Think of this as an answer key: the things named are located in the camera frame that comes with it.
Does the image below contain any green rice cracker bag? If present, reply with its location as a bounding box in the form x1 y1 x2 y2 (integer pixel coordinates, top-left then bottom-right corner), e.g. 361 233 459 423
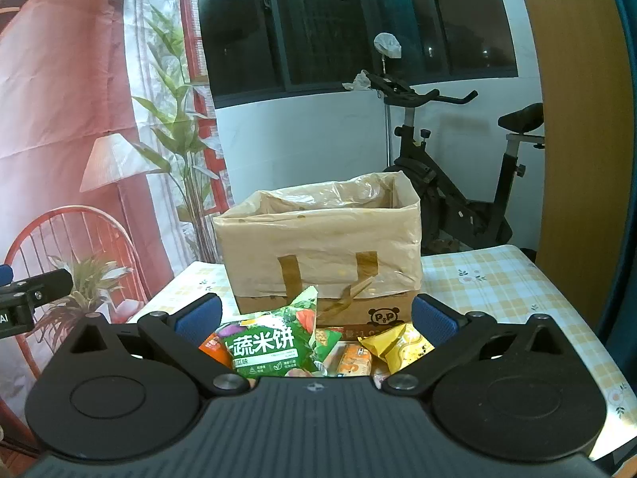
215 287 342 379

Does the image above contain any bread bun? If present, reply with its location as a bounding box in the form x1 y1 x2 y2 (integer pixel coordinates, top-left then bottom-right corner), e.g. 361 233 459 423
328 343 373 378

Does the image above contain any orange snack packet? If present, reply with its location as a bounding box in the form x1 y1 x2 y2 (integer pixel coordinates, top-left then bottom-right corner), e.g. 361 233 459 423
199 332 233 369

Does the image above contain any yellow snack packet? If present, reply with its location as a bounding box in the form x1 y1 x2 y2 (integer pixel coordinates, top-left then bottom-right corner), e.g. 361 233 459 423
358 323 434 374

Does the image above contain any checkered floral tablecloth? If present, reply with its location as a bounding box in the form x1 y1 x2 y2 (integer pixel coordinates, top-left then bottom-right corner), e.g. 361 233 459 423
127 245 636 461

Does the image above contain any black exercise bike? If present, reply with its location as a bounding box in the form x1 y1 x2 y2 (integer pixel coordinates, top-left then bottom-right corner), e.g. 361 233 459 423
363 71 545 255

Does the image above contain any cardboard box with plastic liner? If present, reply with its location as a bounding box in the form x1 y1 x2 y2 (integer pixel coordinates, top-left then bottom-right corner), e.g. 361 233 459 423
214 172 423 330

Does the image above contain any printed room backdrop curtain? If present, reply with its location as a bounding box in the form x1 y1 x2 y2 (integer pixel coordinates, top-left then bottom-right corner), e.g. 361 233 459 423
1 0 230 453

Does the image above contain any dark window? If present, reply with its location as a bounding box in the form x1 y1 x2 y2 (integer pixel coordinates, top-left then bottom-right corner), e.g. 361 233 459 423
197 0 517 108

